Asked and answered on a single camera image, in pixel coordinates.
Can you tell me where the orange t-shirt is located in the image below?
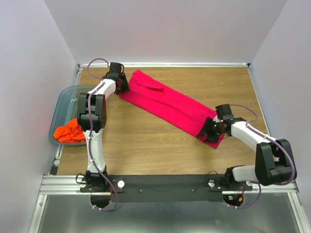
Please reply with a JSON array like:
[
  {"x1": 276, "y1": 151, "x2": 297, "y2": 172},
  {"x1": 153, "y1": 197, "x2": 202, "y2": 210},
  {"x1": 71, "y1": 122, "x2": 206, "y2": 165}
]
[{"x1": 53, "y1": 118, "x2": 86, "y2": 143}]

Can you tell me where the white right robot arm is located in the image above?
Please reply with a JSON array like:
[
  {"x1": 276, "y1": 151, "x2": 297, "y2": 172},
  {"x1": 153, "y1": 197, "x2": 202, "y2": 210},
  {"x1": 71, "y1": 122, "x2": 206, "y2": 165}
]
[{"x1": 197, "y1": 104, "x2": 297, "y2": 190}]

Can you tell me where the clear plastic bin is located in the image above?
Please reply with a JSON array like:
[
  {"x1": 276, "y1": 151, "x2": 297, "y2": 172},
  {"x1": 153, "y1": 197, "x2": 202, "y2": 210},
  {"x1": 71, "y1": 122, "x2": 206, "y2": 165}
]
[{"x1": 49, "y1": 85, "x2": 95, "y2": 146}]

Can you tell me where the pink t-shirt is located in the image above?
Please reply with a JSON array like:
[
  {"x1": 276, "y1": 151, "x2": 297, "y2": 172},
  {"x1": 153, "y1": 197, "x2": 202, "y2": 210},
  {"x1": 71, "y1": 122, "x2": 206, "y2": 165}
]
[{"x1": 119, "y1": 70, "x2": 216, "y2": 137}]

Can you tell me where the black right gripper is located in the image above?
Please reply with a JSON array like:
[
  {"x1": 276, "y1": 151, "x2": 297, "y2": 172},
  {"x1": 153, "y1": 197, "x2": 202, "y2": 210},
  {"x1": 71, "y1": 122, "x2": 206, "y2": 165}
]
[{"x1": 196, "y1": 116, "x2": 225, "y2": 144}]

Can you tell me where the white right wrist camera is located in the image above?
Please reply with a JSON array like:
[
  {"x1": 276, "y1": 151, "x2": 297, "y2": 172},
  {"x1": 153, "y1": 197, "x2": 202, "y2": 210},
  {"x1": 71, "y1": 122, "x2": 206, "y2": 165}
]
[{"x1": 213, "y1": 116, "x2": 220, "y2": 123}]

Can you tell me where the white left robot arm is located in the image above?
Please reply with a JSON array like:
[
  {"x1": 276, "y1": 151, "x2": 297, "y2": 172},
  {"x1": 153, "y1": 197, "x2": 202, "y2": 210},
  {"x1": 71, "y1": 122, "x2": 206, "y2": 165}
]
[{"x1": 77, "y1": 62, "x2": 129, "y2": 192}]

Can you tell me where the aluminium front frame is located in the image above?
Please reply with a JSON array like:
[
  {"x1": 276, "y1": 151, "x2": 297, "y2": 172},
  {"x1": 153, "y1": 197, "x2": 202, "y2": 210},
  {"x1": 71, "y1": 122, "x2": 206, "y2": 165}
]
[{"x1": 29, "y1": 174, "x2": 311, "y2": 233}]

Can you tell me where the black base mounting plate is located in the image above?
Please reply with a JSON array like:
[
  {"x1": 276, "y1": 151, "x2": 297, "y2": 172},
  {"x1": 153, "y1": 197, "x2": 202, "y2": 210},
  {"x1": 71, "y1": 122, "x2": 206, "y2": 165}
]
[{"x1": 75, "y1": 173, "x2": 252, "y2": 203}]

